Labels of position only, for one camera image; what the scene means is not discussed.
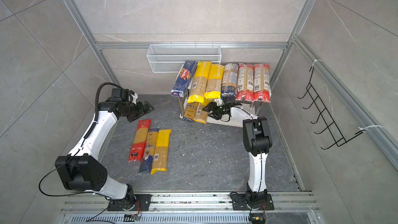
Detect blue Barilla spaghetti pack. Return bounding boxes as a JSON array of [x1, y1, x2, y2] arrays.
[[171, 61, 198, 97]]

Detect Ankara blue spaghetti bag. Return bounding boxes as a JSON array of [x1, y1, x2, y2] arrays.
[[139, 128, 160, 174]]

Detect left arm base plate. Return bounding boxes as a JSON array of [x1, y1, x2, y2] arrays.
[[107, 194, 152, 211]]

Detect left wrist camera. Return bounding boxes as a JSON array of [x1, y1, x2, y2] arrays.
[[128, 90, 138, 104]]

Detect white wire mesh basket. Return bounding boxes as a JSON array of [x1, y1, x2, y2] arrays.
[[147, 44, 222, 73]]

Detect white two-tier shelf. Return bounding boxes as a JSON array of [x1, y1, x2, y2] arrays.
[[177, 62, 271, 128]]

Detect red label spaghetti bag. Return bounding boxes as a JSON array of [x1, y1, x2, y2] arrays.
[[236, 63, 254, 102]]

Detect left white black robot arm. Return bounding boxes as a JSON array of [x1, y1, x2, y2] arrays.
[[55, 83, 154, 211]]

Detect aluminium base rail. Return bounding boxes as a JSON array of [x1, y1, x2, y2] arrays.
[[55, 192, 324, 224]]

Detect yellow spaghetti bag thin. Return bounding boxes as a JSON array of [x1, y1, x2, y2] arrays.
[[150, 129, 172, 175]]

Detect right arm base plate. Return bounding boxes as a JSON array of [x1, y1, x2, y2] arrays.
[[229, 190, 275, 211]]

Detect black wire hook rack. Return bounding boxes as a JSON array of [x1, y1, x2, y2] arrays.
[[297, 67, 365, 150]]

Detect blue end spaghetti bag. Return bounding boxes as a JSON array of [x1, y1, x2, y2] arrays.
[[221, 63, 238, 99]]

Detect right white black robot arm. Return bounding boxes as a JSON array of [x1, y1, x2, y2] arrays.
[[203, 101, 272, 209]]

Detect yellow Pastatime spaghetti bag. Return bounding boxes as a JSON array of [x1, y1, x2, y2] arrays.
[[204, 64, 224, 100]]

